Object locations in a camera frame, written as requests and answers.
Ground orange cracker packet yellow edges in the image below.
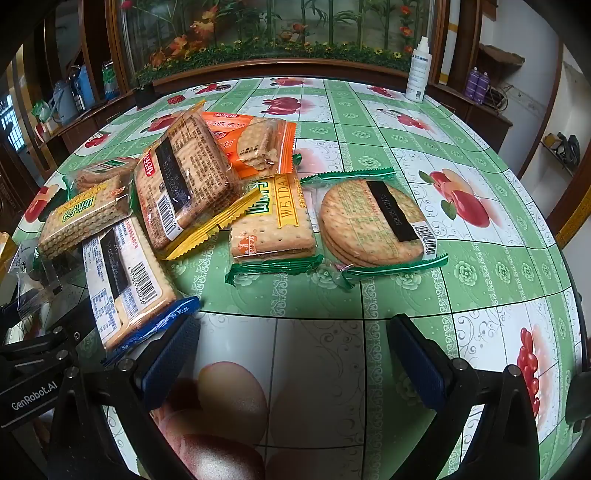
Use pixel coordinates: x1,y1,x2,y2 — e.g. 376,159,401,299
133,102,263,261

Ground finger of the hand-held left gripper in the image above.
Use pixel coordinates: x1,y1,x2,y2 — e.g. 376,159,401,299
0,325,78,370

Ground dark wooden display cabinet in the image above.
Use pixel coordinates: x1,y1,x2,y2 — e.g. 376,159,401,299
0,0,527,185

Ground white spray bottle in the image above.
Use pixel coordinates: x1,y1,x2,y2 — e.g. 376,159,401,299
405,36,435,103

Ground green round cracker packet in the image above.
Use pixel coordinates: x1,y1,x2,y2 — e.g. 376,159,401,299
302,168,450,291
68,157,140,193

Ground green and white bag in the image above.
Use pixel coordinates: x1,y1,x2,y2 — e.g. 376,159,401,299
100,62,120,100

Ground blue-edged cracker packet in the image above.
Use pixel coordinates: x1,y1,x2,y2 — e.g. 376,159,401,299
82,216,201,365

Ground blue thermos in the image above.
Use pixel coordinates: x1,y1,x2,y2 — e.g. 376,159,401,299
76,65,95,109

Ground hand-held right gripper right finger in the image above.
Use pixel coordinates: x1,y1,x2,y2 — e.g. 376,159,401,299
387,314,541,480

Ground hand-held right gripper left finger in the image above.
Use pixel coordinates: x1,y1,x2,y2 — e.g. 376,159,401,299
46,314,201,480

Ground black bundle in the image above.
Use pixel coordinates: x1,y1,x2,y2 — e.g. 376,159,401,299
542,131,580,167

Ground green square cracker packet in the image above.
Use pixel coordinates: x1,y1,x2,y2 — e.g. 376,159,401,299
225,173,325,288
36,182,136,260

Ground floral glass panel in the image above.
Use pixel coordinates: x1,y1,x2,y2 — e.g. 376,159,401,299
115,0,444,77

